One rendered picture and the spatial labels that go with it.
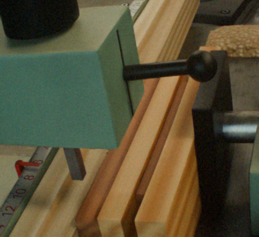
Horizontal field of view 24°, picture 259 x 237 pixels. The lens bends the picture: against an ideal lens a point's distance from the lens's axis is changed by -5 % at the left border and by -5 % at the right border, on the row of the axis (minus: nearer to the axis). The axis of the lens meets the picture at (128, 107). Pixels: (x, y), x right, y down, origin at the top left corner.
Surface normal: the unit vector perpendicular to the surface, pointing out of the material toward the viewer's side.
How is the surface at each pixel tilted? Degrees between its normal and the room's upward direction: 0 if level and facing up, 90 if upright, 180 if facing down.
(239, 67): 0
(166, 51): 90
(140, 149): 0
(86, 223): 90
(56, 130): 90
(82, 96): 90
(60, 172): 0
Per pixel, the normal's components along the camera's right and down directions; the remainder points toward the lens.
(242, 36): -0.23, -0.70
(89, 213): -0.16, -0.85
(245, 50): -0.31, 0.12
